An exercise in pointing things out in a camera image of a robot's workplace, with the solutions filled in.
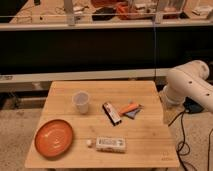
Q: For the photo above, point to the clear plastic cup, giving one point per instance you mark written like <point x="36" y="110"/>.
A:
<point x="81" y="101"/>

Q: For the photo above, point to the black candy bar wrapper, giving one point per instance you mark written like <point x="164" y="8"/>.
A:
<point x="112" y="114"/>

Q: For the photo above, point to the black object on shelf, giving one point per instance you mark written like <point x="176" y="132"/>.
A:
<point x="103" y="14"/>

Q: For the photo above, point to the white lying bottle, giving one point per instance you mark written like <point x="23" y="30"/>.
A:
<point x="108" y="144"/>

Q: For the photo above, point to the metal shelf rail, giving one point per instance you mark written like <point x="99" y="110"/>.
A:
<point x="106" y="25"/>

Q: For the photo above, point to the orange ceramic bowl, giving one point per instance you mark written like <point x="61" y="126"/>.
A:
<point x="53" y="138"/>

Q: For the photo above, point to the blue grey small packet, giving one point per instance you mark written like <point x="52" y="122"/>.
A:
<point x="133" y="113"/>

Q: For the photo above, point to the orange marker pen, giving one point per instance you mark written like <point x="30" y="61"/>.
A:
<point x="128" y="108"/>

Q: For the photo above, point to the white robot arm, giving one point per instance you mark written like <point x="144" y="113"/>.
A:
<point x="188" y="80"/>

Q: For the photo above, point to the orange tray on shelf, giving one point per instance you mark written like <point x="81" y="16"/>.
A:
<point x="127" y="11"/>

